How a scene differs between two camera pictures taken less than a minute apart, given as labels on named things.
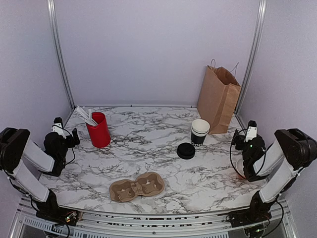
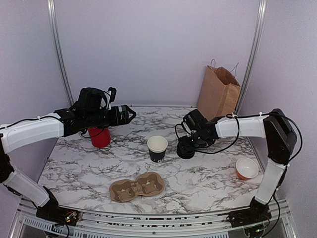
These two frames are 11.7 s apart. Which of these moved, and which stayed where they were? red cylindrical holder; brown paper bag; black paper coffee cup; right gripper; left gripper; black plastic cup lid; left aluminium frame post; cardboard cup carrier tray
Moved: left gripper; black paper coffee cup; right gripper
Stayed: brown paper bag; cardboard cup carrier tray; red cylindrical holder; black plastic cup lid; left aluminium frame post
